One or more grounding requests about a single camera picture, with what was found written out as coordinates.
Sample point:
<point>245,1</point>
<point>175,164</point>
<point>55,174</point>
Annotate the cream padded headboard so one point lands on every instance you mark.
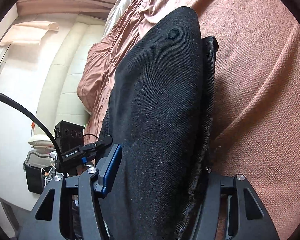
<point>58,100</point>

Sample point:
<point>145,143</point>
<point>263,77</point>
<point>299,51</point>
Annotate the black denim pants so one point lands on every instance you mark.
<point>160,112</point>

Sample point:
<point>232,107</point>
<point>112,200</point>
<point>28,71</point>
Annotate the grey bedside drawer cabinet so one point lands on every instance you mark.
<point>39,169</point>

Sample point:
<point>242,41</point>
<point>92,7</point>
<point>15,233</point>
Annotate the cream bed sheet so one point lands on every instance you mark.
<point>114,15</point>

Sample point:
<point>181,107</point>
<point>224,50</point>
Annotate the brown bed blanket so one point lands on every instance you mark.
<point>256,110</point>

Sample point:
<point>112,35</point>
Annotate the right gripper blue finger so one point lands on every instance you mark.
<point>108,171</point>

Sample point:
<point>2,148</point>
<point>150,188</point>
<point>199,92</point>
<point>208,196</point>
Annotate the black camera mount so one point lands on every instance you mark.
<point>68,135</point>

